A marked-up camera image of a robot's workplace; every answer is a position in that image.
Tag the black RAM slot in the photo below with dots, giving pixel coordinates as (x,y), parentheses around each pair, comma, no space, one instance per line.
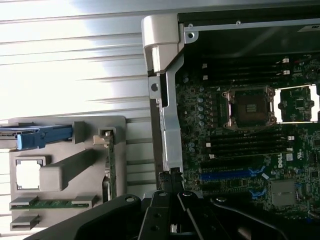
(250,60)
(250,143)
(250,66)
(250,72)
(250,137)
(250,78)
(250,155)
(250,149)

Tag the CPU socket with metal frame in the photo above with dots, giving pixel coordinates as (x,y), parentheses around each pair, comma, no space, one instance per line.
(250,107)

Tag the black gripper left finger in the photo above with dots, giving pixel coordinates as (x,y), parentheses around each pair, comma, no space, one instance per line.
(160,215)

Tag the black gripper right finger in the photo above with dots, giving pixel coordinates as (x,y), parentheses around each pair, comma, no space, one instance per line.
(195,217)

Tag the grey plastic parts rack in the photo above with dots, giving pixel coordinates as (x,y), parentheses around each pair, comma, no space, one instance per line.
(65,182)

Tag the long black expansion slot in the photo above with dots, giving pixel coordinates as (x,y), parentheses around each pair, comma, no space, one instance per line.
(230,191)
(225,165)

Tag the grey plastic case foot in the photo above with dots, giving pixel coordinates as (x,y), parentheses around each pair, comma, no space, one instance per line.
(160,35)

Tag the silver chipset heatsink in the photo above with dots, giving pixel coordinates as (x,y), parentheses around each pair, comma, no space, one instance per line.
(283,192)

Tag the silver open PC case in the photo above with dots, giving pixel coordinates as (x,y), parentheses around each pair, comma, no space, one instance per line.
(172,125)

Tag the white rating label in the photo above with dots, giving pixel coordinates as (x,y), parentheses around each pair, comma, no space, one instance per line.
(311,27)

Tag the silver open socket cover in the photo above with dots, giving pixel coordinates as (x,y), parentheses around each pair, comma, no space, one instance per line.
(297,105)

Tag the blue expansion slot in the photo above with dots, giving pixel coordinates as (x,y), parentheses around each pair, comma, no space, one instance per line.
(225,176)

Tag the green RAM stick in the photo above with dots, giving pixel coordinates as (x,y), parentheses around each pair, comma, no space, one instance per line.
(57,203)

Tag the green Dell motherboard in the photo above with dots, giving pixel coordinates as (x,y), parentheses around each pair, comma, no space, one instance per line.
(195,120)

